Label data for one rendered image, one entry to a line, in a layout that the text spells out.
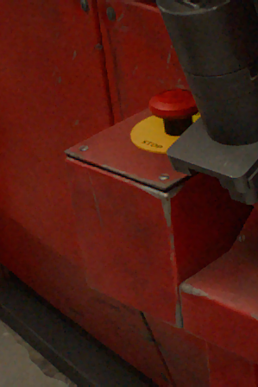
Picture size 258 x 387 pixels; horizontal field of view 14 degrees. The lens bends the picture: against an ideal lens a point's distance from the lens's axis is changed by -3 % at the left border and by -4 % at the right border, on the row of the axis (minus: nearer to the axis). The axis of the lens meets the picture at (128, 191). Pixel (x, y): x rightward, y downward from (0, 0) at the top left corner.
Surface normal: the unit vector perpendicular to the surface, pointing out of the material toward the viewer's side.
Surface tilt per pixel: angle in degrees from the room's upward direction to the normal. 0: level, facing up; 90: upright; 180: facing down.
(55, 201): 90
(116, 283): 90
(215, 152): 16
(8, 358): 0
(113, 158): 0
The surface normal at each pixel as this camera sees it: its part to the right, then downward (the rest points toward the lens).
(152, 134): -0.13, -0.87
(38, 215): -0.81, 0.37
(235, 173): -0.32, -0.73
